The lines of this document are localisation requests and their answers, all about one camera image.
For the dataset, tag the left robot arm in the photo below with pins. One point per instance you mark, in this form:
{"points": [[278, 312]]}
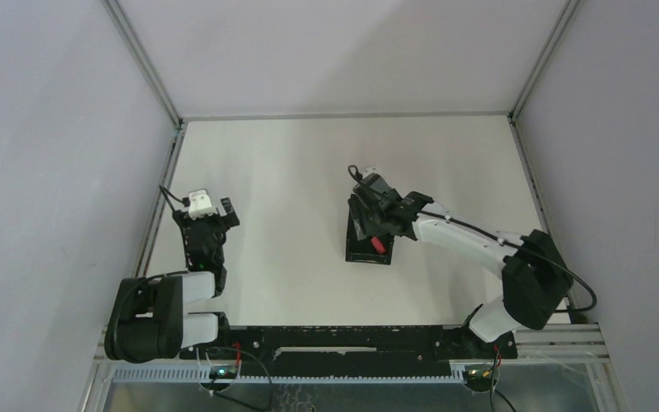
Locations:
{"points": [[150, 319]]}

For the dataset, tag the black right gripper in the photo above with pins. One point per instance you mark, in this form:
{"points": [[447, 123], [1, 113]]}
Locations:
{"points": [[359, 211]]}

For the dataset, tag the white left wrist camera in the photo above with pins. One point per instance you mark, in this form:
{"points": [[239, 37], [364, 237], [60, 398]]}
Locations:
{"points": [[200, 204]]}

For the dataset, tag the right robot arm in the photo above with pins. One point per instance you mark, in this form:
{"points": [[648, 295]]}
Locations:
{"points": [[533, 276]]}

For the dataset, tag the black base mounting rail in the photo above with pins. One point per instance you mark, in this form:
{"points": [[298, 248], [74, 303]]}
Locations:
{"points": [[351, 349]]}

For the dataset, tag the grey slotted cable duct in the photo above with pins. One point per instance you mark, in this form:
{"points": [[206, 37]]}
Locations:
{"points": [[192, 373]]}

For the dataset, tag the black plastic bin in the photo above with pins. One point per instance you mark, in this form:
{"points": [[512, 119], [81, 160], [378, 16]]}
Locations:
{"points": [[361, 251]]}

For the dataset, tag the right controller board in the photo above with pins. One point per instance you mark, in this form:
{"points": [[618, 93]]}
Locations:
{"points": [[481, 378]]}

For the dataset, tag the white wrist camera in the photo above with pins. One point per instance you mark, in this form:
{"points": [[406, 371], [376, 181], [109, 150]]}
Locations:
{"points": [[200, 204], [369, 170]]}

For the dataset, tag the left controller board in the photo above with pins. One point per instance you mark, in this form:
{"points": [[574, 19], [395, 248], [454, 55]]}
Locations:
{"points": [[223, 373]]}

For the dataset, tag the controller board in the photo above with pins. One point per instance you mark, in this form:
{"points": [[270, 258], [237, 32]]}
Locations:
{"points": [[223, 373], [481, 378]]}

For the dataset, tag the red handled screwdriver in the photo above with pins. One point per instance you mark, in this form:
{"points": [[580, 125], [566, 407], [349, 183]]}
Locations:
{"points": [[378, 245]]}

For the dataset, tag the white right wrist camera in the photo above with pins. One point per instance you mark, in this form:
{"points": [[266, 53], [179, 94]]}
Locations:
{"points": [[369, 170]]}

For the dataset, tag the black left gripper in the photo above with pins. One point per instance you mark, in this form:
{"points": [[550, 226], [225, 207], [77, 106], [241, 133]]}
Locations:
{"points": [[207, 221]]}

